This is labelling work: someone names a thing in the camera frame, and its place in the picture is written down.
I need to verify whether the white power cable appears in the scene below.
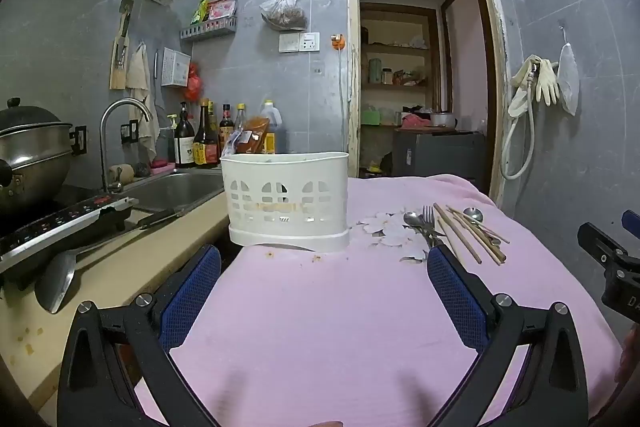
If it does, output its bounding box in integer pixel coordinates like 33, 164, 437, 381
338, 48, 349, 128

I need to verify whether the dark soy sauce bottle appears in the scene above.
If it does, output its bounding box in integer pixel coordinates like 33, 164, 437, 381
192, 98, 221, 168

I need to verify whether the grey wall shelf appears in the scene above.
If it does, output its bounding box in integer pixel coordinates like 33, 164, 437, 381
180, 13, 238, 42

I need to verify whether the hanging kitchen knife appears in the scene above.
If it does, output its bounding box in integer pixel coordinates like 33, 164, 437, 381
116, 0, 135, 70

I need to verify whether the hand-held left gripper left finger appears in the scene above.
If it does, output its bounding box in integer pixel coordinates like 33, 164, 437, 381
56, 244, 223, 427

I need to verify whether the white plastic utensil basket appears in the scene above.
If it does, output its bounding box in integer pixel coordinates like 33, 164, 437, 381
220, 150, 351, 254

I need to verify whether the dark bottle with red label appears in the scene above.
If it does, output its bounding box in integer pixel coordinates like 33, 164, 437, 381
219, 103, 236, 152

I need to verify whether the red plastic bag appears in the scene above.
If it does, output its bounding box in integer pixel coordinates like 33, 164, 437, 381
184, 62, 203, 102

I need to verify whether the beige sponge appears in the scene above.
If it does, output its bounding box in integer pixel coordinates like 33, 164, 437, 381
107, 164, 135, 185

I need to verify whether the dark pump bottle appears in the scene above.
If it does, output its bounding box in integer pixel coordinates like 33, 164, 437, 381
173, 101, 196, 168

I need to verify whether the steel sink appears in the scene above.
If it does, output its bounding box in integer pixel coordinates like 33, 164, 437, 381
122, 171, 226, 214

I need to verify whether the orange seasoning bag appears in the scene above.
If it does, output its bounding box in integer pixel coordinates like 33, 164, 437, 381
221, 117, 271, 155

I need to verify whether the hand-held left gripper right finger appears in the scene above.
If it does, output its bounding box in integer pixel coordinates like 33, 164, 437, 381
426, 244, 590, 427

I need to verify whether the metal ladle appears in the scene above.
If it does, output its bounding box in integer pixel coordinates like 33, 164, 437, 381
34, 209, 182, 314

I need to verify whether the cream rubber glove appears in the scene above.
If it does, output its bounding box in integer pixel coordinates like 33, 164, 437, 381
535, 59, 561, 106
509, 55, 543, 118

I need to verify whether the wooden storage shelf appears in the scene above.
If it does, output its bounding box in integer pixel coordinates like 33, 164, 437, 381
360, 2, 441, 128

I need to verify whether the red snack packet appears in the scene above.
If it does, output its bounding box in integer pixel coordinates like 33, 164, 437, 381
207, 0, 237, 20

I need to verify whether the beige dishcloth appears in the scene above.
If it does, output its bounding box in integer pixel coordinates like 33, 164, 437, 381
125, 43, 160, 162

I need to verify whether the wooden cutting board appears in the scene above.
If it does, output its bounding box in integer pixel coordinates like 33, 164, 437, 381
110, 14, 133, 90

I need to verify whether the person's right hand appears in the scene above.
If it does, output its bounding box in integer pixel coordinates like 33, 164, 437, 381
616, 323, 640, 383

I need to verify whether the steel fork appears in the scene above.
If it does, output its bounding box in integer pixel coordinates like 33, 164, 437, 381
421, 205, 446, 246

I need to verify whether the white wall box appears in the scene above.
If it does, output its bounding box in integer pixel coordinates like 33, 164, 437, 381
161, 48, 192, 86

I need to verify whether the pink flower print blanket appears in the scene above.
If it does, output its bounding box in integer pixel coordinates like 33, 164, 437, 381
135, 173, 623, 427

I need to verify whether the white hose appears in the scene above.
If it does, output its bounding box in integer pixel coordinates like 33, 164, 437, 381
501, 87, 537, 181

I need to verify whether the worn white door frame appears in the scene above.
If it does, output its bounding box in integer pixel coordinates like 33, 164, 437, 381
346, 0, 508, 208

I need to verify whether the steel faucet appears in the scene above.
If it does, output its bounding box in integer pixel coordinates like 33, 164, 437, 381
99, 99, 153, 194

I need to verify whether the black induction cooker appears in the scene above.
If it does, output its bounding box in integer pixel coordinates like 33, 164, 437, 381
0, 196, 138, 275

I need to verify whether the steel steamer pot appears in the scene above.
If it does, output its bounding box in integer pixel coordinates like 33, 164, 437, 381
0, 97, 76, 214

